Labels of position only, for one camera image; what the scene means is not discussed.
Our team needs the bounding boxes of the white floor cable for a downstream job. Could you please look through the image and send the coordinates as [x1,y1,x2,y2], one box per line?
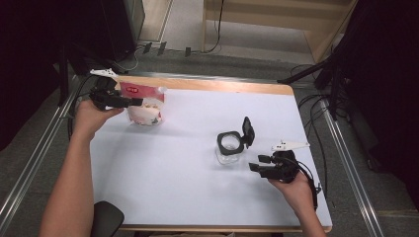
[113,45,142,74]

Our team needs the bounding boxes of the black hanging cable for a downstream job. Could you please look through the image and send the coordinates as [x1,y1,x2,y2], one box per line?
[202,0,225,54]

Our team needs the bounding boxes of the black upright stand leg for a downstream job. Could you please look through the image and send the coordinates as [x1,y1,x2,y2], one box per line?
[57,42,92,108]

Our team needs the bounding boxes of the black chair seat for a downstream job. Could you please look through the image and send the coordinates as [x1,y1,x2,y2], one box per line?
[90,200,126,237]

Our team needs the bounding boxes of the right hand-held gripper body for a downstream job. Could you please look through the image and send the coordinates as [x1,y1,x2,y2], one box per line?
[260,140,310,184]

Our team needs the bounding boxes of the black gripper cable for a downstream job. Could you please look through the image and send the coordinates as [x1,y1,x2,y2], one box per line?
[286,157,323,211]
[67,74,100,139]

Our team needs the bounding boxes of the black floor cable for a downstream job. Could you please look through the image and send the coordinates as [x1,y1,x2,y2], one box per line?
[290,62,334,198]

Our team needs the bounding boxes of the dark equipment cabinet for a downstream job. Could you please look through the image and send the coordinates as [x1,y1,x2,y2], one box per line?
[98,0,146,62]

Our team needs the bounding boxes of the long metal floor rail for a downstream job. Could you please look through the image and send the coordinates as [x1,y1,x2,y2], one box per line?
[317,95,386,237]
[0,77,82,228]

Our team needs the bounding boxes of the black metal stand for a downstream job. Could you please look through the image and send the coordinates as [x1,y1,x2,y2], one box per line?
[276,52,342,121]

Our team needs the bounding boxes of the person's right hand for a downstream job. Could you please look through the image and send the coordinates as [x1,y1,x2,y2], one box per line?
[268,171,315,215]

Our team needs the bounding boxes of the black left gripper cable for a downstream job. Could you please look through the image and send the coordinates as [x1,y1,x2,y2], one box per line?
[67,74,100,139]

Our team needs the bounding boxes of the clear jar with black lid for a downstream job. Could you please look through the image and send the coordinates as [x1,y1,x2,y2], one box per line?
[215,116,257,166]

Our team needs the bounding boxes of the white table sheet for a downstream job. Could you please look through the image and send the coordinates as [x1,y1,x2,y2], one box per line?
[89,88,333,228]

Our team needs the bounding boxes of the person's left hand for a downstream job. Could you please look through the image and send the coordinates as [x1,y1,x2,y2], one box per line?
[73,99,125,141]

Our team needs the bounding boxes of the light wooden frame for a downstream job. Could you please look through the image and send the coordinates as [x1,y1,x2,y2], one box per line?
[201,0,360,63]

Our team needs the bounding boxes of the red and white snack pouch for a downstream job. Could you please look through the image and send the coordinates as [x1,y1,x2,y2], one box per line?
[119,82,166,127]

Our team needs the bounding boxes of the dark curtain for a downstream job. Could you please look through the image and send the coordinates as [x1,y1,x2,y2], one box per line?
[342,0,419,211]
[0,0,103,152]

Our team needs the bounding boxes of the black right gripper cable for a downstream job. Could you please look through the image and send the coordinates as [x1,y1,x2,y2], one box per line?
[286,157,323,211]

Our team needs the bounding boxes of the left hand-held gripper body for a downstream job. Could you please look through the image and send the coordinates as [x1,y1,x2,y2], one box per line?
[89,67,131,112]

